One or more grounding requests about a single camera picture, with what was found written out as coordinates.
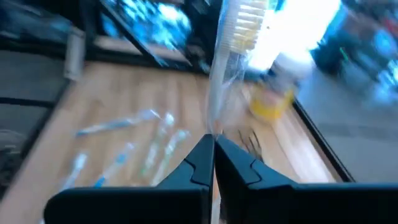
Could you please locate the silver frame bracket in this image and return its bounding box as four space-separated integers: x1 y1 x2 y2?
63 27 86 82

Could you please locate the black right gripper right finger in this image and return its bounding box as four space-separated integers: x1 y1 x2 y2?
214 135 398 224

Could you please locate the black aluminium table frame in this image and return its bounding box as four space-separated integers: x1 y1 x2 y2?
0 0 355 200

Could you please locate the yellow wipes canister white lid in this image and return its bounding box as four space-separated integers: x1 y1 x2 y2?
248 51 315 122

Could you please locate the blue toothbrush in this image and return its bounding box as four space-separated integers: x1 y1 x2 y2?
58 152 90 192
76 108 161 138
93 142 136 188

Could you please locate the green toothbrush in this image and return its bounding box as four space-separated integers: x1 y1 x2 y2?
139 112 175 178
150 129 190 187

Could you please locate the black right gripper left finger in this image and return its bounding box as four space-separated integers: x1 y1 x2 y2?
44 133 216 224

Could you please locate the black wire caddy basket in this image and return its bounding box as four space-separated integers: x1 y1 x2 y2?
236 129 265 162

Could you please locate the white toothbrush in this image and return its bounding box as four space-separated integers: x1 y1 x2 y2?
206 0 271 138

